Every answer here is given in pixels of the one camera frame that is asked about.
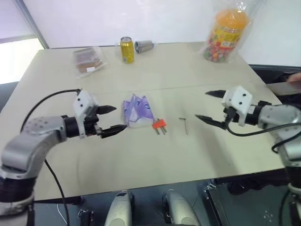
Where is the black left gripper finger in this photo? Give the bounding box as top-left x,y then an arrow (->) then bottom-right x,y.
97,105 -> 117,116
101,124 -> 128,139

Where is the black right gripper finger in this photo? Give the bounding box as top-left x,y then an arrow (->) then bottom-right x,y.
194,114 -> 228,130
205,89 -> 228,100

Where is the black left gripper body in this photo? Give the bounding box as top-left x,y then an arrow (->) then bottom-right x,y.
83,105 -> 104,138

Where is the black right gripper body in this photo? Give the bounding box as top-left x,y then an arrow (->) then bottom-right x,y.
222,106 -> 239,124

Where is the person's bare hand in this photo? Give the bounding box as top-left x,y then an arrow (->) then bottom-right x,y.
287,72 -> 301,85

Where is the purple white snack packet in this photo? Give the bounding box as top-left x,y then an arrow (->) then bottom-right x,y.
122,93 -> 155,129

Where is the orange plug adapter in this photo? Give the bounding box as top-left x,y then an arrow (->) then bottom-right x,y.
151,118 -> 167,130

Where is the clear plastic food package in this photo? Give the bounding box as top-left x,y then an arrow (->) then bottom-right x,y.
72,46 -> 110,80

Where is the grey flat card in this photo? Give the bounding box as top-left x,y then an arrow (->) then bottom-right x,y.
265,81 -> 301,96

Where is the orange lidded candy jar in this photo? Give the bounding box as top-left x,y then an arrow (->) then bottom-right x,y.
203,9 -> 250,63

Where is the yellow drink can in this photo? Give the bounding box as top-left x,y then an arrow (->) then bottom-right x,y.
120,36 -> 135,65

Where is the silver metal cylinder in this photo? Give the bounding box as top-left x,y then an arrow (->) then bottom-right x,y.
134,40 -> 155,55

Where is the silver rounded robot leg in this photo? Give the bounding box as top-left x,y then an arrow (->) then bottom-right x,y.
104,189 -> 135,226
162,189 -> 199,226

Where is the black metal case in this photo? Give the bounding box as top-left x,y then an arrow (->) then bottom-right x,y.
203,183 -> 284,226

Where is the clear plastic bag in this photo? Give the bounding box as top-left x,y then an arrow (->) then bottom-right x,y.
193,0 -> 255,65

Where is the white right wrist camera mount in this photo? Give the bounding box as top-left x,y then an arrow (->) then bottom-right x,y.
221,85 -> 253,127

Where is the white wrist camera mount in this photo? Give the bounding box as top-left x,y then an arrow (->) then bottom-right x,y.
72,89 -> 100,139
221,85 -> 253,127

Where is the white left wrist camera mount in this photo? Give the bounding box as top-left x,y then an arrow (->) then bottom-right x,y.
72,89 -> 100,139

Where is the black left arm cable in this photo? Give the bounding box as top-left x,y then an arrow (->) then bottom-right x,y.
20,88 -> 82,226

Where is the small black bracket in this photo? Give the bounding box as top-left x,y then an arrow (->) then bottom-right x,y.
78,208 -> 95,226

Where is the grey window frame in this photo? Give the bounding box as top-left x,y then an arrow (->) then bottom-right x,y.
23,0 -> 50,49

